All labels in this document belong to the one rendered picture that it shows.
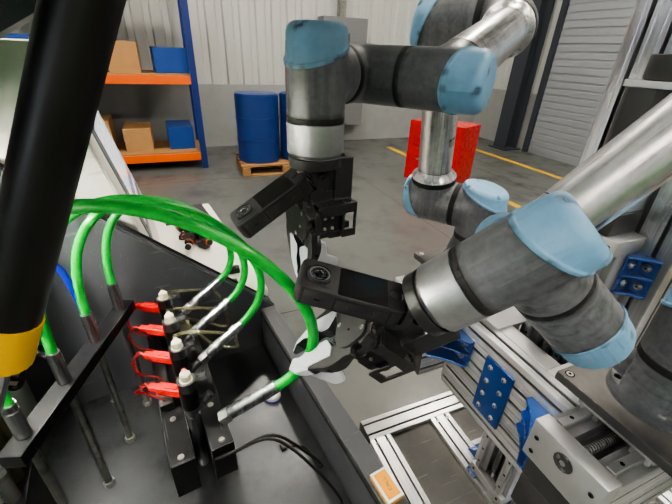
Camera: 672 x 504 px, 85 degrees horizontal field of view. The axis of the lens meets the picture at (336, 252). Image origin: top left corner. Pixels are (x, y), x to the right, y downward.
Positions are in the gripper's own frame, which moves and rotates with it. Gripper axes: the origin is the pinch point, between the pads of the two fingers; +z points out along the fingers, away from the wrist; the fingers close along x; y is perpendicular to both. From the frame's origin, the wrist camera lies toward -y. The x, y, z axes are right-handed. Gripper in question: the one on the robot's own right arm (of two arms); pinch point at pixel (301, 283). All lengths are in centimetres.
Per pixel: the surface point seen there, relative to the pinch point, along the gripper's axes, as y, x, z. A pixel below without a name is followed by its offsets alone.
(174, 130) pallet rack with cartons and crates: 50, 528, 73
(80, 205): -24.8, -5.2, -18.9
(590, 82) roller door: 645, 312, -5
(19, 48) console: -31, 36, -31
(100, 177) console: -24.9, 36.4, -9.7
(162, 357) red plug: -21.6, 10.5, 15.3
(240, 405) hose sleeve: -13.6, -9.7, 10.0
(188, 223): -16.2, -8.7, -16.9
